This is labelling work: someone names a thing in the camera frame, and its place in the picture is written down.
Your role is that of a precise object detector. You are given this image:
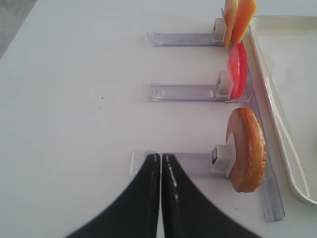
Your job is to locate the white pusher block tomato lane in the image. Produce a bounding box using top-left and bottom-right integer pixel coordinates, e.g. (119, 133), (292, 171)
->
(215, 71), (233, 98)

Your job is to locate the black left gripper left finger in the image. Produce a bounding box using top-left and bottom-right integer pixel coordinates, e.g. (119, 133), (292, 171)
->
(68, 154), (160, 238)

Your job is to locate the bun slice left rack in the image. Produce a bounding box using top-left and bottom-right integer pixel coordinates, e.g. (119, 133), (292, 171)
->
(226, 107), (266, 193)

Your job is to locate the white pusher block left bun lane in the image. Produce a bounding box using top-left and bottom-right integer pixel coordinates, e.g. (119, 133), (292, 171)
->
(211, 133), (237, 178)

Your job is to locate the clear acrylic left rack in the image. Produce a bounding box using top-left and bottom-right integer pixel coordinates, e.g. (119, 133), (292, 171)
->
(142, 32), (285, 222)

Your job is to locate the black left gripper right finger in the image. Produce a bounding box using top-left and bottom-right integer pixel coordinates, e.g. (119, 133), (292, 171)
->
(161, 154), (257, 238)

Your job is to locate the red tomato slice in rack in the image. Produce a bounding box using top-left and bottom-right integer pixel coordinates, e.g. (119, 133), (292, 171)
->
(228, 43), (248, 99)

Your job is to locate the white pusher block cheese lane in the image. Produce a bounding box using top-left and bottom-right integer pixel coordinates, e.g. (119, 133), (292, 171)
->
(212, 18), (227, 43)

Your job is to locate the rear orange cheese slice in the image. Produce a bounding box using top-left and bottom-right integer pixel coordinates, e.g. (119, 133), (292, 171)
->
(223, 0), (238, 48)

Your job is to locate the cream plastic tray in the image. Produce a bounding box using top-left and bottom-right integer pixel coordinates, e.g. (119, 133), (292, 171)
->
(250, 16), (317, 205)

